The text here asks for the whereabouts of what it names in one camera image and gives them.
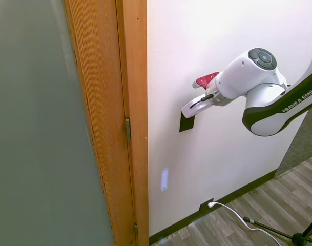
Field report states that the black baseboard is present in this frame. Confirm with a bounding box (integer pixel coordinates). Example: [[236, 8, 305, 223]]
[[148, 170, 277, 246]]

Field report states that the black wall outlet plate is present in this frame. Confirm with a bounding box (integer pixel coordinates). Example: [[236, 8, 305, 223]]
[[199, 197, 215, 212]]

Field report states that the black camera tripod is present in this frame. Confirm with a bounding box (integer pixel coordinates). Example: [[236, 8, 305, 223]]
[[242, 212, 312, 246]]

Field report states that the red wrist camera mount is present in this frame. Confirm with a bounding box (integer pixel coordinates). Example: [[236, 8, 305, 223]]
[[192, 71, 221, 91]]

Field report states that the black light switch plate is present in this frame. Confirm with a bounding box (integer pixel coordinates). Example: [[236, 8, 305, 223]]
[[179, 110, 196, 133]]

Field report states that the frosted glass wooden door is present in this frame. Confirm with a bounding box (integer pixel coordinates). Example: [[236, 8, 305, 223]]
[[0, 0, 136, 246]]

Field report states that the large metal door hinge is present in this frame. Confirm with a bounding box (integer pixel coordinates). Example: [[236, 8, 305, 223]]
[[124, 117, 132, 144]]

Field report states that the wooden door frame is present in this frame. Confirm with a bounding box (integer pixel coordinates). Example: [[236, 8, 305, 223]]
[[115, 0, 149, 246]]

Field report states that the white power cord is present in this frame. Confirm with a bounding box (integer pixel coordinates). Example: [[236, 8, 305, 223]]
[[214, 202, 282, 246]]

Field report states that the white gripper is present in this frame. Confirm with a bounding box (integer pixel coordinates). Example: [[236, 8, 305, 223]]
[[181, 94, 218, 119]]

